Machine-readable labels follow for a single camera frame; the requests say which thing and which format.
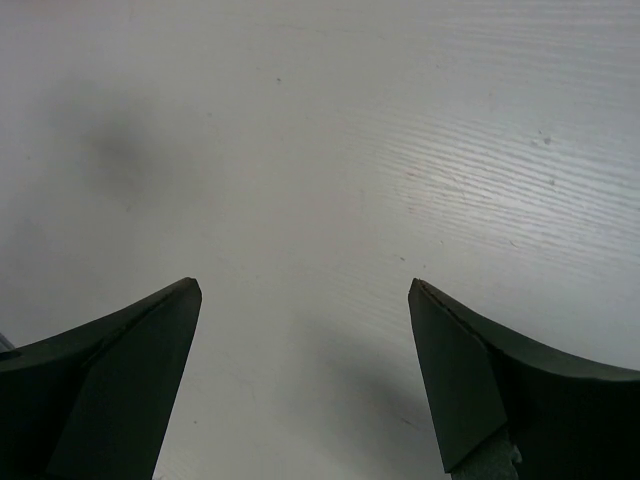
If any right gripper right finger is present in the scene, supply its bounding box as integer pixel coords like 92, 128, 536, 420
408, 279, 639, 479

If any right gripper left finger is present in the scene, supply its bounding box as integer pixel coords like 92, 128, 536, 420
1, 278, 202, 479

